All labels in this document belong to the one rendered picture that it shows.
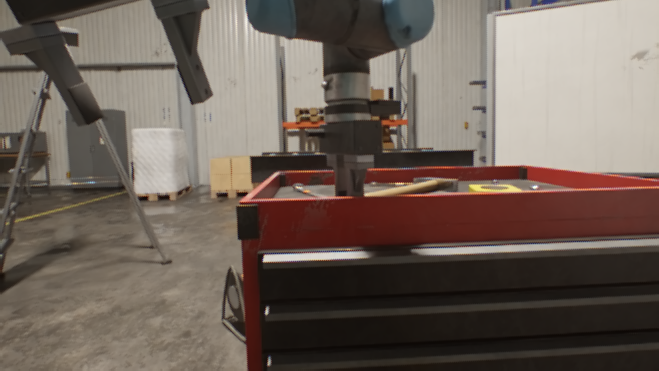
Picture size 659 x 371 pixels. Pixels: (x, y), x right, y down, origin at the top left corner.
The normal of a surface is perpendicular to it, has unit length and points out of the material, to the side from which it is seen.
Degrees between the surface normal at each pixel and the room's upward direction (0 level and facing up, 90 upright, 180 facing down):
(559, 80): 90
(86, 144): 90
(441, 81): 90
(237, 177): 90
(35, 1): 113
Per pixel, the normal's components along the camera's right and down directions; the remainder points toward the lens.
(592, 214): 0.04, 0.07
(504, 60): -0.38, 0.07
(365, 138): 0.41, 0.06
